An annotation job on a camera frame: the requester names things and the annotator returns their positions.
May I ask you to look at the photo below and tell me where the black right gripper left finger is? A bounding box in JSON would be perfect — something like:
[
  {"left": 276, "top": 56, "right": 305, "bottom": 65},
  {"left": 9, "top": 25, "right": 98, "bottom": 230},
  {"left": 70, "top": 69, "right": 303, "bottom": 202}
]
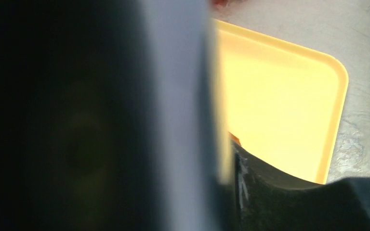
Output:
[{"left": 0, "top": 0, "right": 159, "bottom": 231}]

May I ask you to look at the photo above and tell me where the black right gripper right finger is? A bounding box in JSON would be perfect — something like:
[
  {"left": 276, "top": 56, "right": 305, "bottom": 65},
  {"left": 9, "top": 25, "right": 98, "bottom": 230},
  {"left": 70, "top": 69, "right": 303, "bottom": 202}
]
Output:
[{"left": 233, "top": 143, "right": 370, "bottom": 231}]

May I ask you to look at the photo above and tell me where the red three-tier cake stand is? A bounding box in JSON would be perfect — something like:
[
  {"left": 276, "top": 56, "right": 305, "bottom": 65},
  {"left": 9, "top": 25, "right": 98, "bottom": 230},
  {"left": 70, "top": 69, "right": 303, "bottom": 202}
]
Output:
[{"left": 211, "top": 0, "right": 244, "bottom": 7}]

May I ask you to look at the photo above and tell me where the yellow serving tray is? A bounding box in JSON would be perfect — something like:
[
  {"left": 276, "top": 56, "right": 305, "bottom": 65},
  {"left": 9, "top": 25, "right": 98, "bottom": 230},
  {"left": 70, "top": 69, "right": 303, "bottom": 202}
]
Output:
[{"left": 215, "top": 20, "right": 348, "bottom": 184}]

